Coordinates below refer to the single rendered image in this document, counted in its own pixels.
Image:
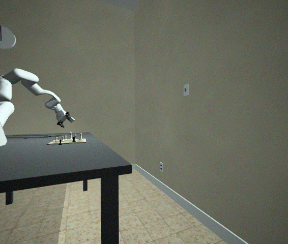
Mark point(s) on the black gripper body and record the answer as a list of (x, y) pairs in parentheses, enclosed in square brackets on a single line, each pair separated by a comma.
[(60, 115)]

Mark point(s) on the chessboard with chess pieces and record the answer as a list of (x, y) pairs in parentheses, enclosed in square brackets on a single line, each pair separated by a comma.
[(68, 141)]

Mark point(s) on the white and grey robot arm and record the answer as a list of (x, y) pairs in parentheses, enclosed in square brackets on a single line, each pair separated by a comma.
[(28, 80)]

